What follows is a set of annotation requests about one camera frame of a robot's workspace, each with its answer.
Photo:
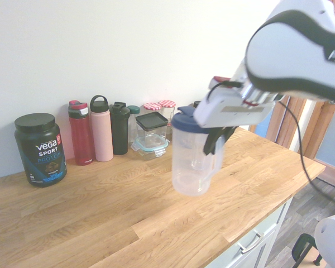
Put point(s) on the red water bottle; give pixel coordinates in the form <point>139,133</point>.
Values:
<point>82,136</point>

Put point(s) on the pink bottle black cap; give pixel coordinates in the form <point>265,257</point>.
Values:
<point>101,134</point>

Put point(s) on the glass container teal clip lid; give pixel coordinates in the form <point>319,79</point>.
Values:
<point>150,145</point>

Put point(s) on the clear bottle green cap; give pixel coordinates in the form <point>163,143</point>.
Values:
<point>133,111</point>

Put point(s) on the black Vega protein tub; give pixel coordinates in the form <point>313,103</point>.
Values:
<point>40,150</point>

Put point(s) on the pale cabinet drawer front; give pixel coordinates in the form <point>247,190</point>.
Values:
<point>257,245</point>

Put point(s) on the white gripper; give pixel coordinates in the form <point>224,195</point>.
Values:
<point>234,111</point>

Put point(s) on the jar with dark lid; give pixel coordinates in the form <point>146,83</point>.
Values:
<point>196,104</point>

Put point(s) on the glass jar red gingham lid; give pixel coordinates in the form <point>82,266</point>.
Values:
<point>167,107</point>
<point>151,107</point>

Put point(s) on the square clear container black lid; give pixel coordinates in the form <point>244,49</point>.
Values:
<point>152,123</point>

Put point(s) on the clear plastic pitcher blue lid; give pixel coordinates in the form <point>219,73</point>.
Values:
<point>190,167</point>

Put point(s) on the black shaker bottle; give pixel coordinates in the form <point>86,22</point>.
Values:
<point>120,131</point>

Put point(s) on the green metal clamp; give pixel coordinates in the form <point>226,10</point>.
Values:
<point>303,248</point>

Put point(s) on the white wrist camera red bracket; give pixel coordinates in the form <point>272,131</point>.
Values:
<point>220,82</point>

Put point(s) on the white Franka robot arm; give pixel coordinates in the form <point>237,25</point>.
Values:
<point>284,50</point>

